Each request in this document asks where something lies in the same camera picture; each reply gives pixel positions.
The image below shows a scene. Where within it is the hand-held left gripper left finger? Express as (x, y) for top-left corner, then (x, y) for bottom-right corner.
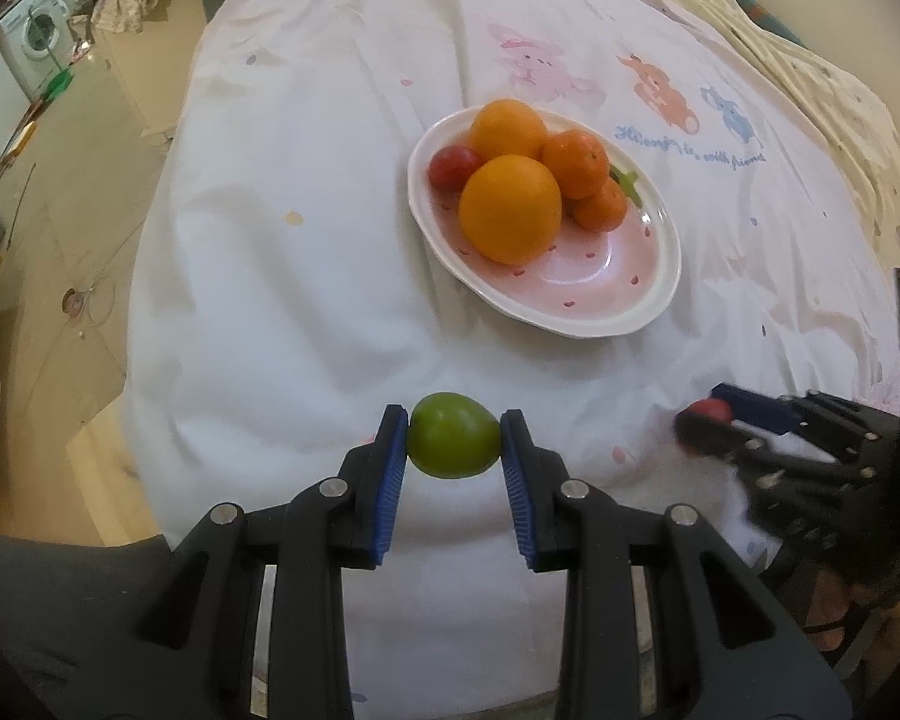
(131, 403), (410, 720)

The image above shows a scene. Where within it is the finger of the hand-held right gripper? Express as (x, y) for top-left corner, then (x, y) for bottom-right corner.
(673, 412), (900, 590)
(709, 382), (900, 470)

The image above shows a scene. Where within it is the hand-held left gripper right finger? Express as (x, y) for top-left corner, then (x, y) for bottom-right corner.
(499, 409), (854, 720)

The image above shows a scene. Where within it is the green round fruit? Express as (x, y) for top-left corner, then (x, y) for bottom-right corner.
(407, 391), (502, 479)

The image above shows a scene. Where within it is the pink strawberry print plate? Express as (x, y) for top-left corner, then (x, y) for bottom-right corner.
(407, 106), (682, 338)

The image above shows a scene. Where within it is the large orange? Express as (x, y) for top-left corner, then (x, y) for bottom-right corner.
(458, 154), (563, 266)
(469, 98), (550, 163)

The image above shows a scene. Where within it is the mandarin orange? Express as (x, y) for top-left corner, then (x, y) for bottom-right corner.
(570, 178), (629, 232)
(541, 130), (611, 200)

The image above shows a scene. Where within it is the person's foot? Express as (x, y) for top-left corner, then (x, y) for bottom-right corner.
(804, 570), (900, 665)

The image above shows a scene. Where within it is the white animal print blanket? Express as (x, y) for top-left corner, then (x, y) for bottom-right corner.
(124, 0), (900, 717)

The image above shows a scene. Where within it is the cream patterned quilt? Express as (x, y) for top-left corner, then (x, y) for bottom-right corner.
(510, 0), (900, 275)

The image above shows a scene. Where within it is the person's left trouser leg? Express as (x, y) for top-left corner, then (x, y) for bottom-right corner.
(0, 523), (192, 720)

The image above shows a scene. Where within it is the teal cloth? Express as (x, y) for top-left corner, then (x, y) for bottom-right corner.
(686, 0), (807, 46)

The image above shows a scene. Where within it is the white washing machine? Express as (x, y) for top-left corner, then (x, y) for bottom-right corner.
(0, 0), (76, 102)

